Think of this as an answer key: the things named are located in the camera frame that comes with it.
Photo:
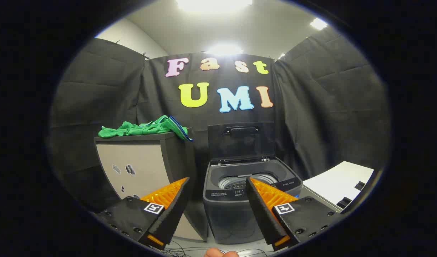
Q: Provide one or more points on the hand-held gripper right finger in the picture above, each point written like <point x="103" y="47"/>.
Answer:
<point x="263" y="210"/>

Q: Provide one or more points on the green polo shirt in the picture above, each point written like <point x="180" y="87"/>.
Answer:
<point x="140" y="128"/>

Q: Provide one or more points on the small black block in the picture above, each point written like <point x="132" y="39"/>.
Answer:
<point x="344" y="202"/>
<point x="360" y="185"/>

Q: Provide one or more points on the dark grey washing machine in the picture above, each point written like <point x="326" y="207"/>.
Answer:
<point x="229" y="217"/>

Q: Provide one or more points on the black backdrop cloth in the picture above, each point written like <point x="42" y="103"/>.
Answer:
<point x="311" y="107"/>

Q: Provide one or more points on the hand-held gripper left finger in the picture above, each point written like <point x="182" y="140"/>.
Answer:
<point x="173" y="210"/>

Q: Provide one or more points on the ceiling light panel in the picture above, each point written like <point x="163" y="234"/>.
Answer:
<point x="223" y="50"/>
<point x="213" y="3"/>
<point x="318" y="23"/>

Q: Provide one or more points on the white side table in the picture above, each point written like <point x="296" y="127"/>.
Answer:
<point x="336" y="182"/>

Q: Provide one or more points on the grey cabinet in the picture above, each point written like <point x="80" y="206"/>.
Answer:
<point x="132" y="153"/>

